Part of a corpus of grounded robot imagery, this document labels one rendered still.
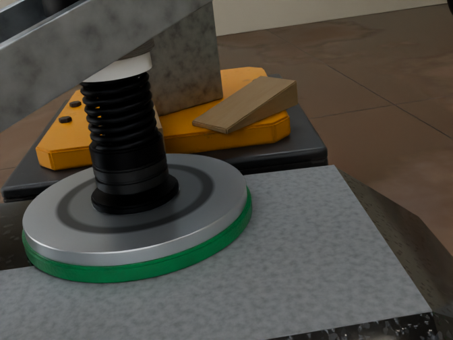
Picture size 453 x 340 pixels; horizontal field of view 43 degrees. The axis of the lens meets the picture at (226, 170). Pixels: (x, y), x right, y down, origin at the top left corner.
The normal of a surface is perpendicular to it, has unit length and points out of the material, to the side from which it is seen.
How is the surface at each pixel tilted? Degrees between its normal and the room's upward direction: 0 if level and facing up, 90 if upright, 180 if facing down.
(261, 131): 90
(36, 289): 0
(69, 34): 90
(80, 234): 0
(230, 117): 11
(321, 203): 0
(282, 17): 90
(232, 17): 90
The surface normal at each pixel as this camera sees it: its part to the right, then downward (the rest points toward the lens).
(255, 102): -0.25, -0.83
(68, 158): 0.06, 0.38
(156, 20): 0.64, 0.23
